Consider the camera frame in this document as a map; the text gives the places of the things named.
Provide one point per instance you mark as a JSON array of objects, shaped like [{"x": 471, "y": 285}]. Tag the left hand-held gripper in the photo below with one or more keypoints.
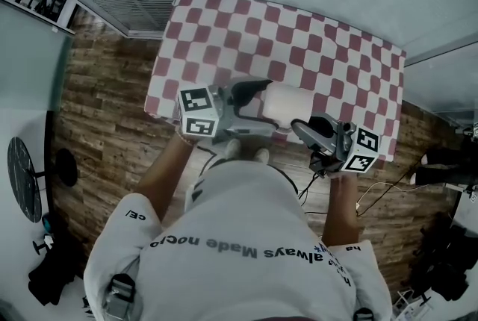
[{"x": 198, "y": 125}]

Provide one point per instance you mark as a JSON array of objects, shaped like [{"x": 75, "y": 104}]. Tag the person's white printed t-shirt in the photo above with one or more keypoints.
[{"x": 242, "y": 222}]

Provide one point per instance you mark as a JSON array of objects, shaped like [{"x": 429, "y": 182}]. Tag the person's left forearm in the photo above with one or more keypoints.
[{"x": 164, "y": 181}]

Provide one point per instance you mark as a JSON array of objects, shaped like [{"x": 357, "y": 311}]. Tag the person's shoe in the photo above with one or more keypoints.
[
  {"x": 262, "y": 155},
  {"x": 233, "y": 148}
]

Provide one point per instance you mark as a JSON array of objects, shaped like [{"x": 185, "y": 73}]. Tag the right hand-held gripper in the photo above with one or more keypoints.
[{"x": 367, "y": 144}]

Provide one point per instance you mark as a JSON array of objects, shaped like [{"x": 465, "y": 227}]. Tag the small teal object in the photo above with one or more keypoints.
[{"x": 47, "y": 223}]

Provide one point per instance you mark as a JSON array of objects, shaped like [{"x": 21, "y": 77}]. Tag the grey harness buckle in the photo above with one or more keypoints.
[
  {"x": 363, "y": 315},
  {"x": 121, "y": 289}
]

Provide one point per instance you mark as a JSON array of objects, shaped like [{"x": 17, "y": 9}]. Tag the cream ceramic mug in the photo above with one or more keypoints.
[{"x": 287, "y": 103}]

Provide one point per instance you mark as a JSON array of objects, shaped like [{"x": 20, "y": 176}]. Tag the red white checkered tablecloth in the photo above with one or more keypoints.
[{"x": 224, "y": 36}]

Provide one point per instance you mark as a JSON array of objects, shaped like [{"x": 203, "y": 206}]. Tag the person's right shoe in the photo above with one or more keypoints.
[{"x": 262, "y": 155}]

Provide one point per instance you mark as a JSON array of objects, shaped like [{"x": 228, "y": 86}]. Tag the small black stand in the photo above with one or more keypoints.
[{"x": 42, "y": 248}]

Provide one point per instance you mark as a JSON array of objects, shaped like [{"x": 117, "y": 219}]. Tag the round black marble side table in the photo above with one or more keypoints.
[{"x": 22, "y": 181}]

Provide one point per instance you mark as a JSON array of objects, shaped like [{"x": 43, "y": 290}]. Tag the person's right forearm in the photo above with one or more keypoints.
[{"x": 340, "y": 207}]

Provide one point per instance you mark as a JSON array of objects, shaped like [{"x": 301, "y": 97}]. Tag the person's left shoe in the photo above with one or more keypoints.
[{"x": 233, "y": 148}]

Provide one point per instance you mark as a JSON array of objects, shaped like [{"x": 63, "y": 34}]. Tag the pile of black bags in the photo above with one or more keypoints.
[{"x": 448, "y": 282}]

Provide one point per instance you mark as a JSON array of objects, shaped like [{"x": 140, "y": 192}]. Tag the black bag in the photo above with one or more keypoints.
[{"x": 52, "y": 274}]

